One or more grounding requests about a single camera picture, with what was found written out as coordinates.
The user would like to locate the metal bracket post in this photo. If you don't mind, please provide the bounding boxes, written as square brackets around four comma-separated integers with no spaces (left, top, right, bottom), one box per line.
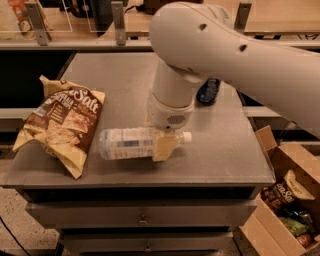
[234,2,252,33]
[25,2,51,46]
[111,1,127,46]

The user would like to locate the middle metal bracket post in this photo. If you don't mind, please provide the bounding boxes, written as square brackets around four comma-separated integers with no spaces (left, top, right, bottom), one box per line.
[111,1,127,46]

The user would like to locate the blue soda can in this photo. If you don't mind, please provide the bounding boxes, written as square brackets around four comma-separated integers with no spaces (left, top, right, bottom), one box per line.
[196,78,221,106]

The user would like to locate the cardboard box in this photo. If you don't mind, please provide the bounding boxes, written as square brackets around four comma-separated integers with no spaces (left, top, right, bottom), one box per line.
[240,126,320,256]

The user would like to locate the red can in box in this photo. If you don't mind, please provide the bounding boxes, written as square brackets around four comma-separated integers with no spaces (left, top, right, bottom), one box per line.
[297,233,312,248]

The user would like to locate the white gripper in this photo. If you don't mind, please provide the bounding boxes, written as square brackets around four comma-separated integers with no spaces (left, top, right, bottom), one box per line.
[147,94,194,162]

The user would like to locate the right metal bracket post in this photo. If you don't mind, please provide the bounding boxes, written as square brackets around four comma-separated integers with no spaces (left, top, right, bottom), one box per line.
[234,2,252,33]

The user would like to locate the grey drawer cabinet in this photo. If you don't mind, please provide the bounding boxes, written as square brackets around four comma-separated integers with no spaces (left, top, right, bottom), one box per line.
[1,51,276,256]

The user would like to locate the brown chip bag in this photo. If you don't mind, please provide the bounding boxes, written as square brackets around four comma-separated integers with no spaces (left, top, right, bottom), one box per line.
[13,75,105,179]

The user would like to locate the green snack bag in box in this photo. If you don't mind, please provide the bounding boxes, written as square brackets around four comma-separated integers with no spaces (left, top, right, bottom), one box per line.
[279,217,309,237]

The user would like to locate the left metal bracket post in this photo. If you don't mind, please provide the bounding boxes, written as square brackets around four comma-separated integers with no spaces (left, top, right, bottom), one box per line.
[25,2,51,46]

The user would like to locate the orange snack bag background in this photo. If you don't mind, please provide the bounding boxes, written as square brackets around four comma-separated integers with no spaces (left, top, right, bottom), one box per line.
[7,0,53,41]

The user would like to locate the clear plastic water bottle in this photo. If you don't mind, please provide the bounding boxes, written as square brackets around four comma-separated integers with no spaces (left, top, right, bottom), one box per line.
[99,127,192,160]

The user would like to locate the dark can in box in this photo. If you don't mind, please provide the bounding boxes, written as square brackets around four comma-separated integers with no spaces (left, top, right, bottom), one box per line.
[284,207,313,227]

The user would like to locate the chip bag in box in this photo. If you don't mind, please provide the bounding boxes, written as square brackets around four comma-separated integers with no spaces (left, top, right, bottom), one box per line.
[260,170,315,212]

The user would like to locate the black floor cable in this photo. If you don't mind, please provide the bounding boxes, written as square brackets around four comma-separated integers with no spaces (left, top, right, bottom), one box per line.
[0,217,32,256]

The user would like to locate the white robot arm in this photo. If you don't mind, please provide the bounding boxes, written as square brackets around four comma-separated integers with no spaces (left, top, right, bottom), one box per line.
[148,2,320,137]

